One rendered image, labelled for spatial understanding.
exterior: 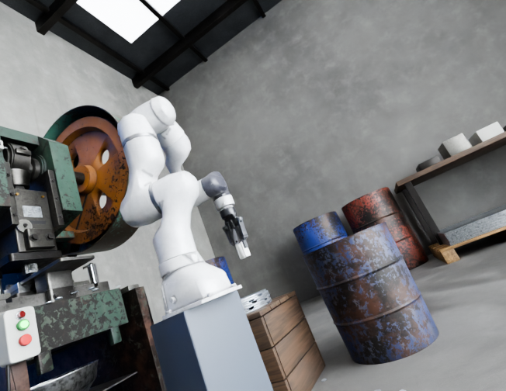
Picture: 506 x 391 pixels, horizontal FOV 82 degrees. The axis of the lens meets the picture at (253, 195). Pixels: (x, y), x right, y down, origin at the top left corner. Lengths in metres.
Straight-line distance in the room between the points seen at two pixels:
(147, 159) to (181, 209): 0.19
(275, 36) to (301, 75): 0.85
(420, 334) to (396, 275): 0.22
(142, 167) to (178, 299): 0.40
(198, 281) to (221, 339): 0.15
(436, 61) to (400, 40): 0.54
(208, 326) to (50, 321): 0.62
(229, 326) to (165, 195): 0.39
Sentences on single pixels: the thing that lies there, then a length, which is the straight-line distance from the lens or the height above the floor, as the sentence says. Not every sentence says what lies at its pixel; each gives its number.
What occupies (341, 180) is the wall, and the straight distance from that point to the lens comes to 4.13.
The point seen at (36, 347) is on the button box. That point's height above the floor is 0.51.
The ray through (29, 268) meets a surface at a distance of 1.51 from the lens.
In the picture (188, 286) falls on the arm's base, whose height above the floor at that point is 0.50.
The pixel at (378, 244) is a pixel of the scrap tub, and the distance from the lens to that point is 1.31.
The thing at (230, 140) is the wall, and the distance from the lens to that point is 4.83.
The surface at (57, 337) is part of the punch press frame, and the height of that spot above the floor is 0.53.
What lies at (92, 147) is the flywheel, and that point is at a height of 1.48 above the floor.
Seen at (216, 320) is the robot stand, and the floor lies 0.40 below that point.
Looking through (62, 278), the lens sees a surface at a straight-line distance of 1.37.
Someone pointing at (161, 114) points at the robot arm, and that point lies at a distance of 1.06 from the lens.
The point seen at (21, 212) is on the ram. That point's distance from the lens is 1.52.
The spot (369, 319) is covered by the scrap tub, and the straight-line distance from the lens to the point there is 1.31.
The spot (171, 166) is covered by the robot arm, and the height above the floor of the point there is 1.00.
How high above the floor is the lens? 0.44
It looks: 16 degrees up
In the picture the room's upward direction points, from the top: 23 degrees counter-clockwise
